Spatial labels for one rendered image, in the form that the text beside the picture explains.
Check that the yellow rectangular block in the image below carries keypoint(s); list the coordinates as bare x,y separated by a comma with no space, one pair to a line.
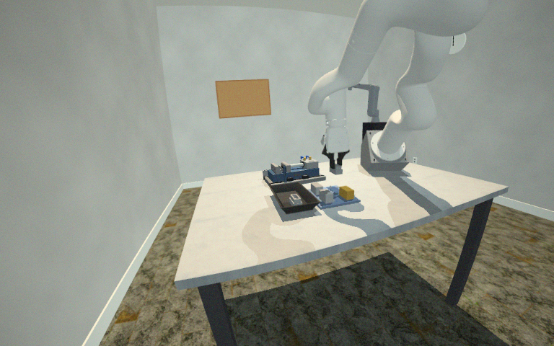
346,192

